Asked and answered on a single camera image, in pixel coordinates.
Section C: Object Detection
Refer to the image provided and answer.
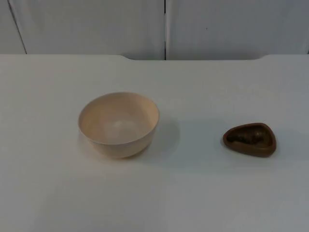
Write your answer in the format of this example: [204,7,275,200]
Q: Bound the coffee beans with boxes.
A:
[228,129,266,144]

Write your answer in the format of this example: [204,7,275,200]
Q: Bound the dark brown wooden cup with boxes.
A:
[222,122,278,159]

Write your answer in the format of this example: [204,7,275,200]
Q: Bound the pale wooden bowl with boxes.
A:
[77,91,161,160]

